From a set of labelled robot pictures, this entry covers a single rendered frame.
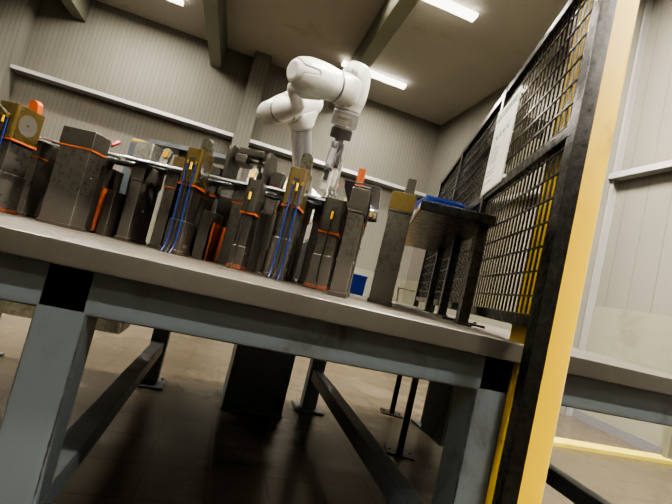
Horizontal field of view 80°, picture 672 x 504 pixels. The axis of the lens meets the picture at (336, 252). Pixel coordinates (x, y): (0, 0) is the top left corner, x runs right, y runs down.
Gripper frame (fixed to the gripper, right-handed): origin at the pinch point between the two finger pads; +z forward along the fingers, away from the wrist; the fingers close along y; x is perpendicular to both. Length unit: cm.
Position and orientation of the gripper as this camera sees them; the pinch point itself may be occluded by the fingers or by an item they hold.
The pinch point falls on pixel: (327, 184)
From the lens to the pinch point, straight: 146.8
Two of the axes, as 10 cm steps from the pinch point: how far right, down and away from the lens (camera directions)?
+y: -1.6, 2.3, -9.6
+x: 9.5, 3.0, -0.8
